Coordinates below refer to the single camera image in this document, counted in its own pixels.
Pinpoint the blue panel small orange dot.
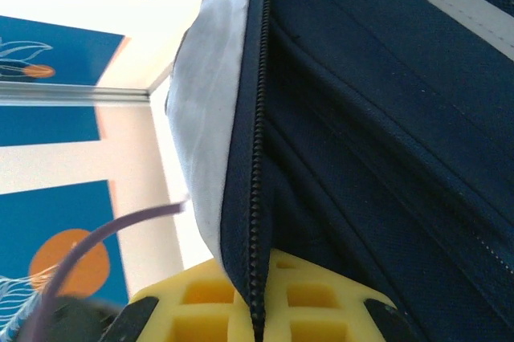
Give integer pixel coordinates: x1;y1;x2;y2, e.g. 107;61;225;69
0;14;132;83

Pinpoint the navy blue backpack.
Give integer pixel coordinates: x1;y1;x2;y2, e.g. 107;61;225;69
164;0;514;342

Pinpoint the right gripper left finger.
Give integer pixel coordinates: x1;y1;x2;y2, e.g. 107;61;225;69
130;258;259;342

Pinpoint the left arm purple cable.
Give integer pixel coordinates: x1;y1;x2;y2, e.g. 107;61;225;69
19;197;190;342

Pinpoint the blue panel orange oval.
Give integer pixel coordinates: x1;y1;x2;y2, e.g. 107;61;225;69
0;180;133;342

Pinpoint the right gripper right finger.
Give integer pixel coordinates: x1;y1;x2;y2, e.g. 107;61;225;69
263;250;402;342

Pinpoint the left aluminium frame post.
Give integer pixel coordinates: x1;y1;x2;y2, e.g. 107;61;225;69
0;80;152;107

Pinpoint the blue floral wall panel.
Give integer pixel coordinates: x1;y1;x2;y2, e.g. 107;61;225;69
0;104;106;147

